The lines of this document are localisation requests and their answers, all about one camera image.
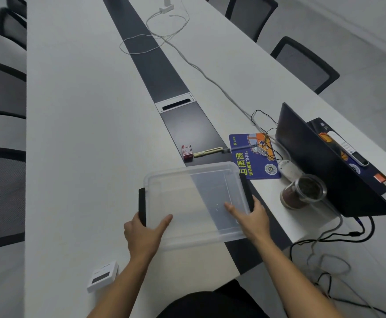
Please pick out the person's left hand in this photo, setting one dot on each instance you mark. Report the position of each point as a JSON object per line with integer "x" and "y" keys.
{"x": 143, "y": 236}

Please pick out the person's right forearm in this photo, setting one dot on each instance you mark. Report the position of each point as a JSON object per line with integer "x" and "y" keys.
{"x": 292, "y": 278}

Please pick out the black laptop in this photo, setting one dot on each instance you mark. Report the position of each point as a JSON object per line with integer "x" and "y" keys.
{"x": 325, "y": 162}

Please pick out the yellow-green utility knife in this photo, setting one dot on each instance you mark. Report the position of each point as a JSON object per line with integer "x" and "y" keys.
{"x": 208, "y": 152}

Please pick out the black mesh office chair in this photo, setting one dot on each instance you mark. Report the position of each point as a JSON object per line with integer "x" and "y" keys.
{"x": 304, "y": 64}
{"x": 2, "y": 195}
{"x": 4, "y": 89}
{"x": 16, "y": 3}
{"x": 254, "y": 14}
{"x": 11, "y": 28}

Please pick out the small white display device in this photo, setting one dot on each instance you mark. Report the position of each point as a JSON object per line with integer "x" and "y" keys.
{"x": 102, "y": 276}

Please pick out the clear plastic storage box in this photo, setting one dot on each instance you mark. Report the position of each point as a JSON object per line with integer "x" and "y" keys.
{"x": 196, "y": 195}

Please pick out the person's left thumb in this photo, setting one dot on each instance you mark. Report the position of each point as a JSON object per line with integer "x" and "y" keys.
{"x": 165, "y": 222}

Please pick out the glass jar with brown contents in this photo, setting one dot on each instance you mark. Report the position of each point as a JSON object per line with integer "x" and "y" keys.
{"x": 300, "y": 193}

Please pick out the white power strip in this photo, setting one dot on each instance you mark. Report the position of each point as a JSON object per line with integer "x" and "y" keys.
{"x": 287, "y": 168}

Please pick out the person's right hand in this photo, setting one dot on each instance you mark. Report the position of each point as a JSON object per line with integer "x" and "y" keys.
{"x": 254, "y": 223}

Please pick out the person's black trousers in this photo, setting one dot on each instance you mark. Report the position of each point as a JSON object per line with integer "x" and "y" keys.
{"x": 209, "y": 303}

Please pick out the person's right thumb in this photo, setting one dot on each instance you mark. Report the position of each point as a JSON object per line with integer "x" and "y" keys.
{"x": 235, "y": 211}

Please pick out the white pen-shaped device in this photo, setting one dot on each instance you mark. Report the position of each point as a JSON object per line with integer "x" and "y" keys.
{"x": 349, "y": 149}

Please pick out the person's left forearm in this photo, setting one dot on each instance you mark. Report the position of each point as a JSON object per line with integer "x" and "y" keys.
{"x": 123, "y": 288}

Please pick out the white charger plug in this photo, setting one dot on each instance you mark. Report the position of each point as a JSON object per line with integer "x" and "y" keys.
{"x": 166, "y": 5}

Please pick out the small red box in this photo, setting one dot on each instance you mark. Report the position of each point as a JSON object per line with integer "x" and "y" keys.
{"x": 187, "y": 152}

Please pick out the blue printed mouse pad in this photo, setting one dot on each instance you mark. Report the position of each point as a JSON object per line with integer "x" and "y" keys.
{"x": 249, "y": 162}

